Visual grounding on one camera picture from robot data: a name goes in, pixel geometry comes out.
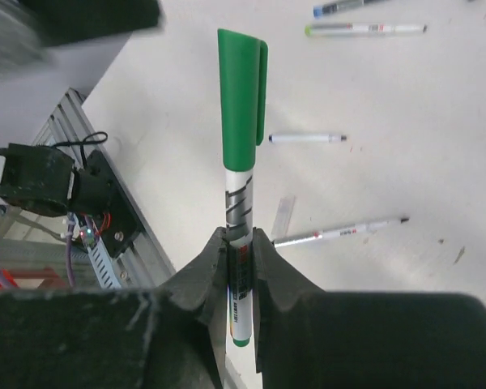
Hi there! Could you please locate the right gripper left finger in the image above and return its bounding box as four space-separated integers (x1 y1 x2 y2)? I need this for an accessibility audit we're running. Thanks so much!
0 228 227 388

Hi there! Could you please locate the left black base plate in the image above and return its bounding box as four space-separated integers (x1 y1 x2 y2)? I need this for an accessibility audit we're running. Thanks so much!
72 150 143 258

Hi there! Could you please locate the silver green tip pen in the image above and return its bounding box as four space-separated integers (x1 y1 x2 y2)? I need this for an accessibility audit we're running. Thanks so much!
305 23 428 37

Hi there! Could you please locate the clear pen cap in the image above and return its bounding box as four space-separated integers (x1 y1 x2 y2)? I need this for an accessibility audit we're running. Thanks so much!
271 195 296 238

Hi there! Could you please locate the dark blue barrel pen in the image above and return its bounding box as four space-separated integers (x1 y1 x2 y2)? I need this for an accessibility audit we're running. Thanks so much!
313 0 383 19

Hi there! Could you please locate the white slotted cable duct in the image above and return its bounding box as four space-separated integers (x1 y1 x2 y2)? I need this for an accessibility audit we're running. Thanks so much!
87 240 122 289

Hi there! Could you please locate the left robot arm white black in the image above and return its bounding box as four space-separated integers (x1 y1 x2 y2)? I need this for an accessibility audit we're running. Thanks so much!
0 143 114 217

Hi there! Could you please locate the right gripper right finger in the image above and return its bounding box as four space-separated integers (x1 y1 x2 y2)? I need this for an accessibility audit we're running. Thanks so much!
254 229 486 388

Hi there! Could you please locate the white black end pen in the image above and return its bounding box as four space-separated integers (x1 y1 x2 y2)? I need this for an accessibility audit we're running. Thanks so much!
272 216 410 247

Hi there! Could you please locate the white green end pen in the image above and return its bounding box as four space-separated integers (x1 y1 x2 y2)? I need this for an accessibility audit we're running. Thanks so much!
225 169 253 347

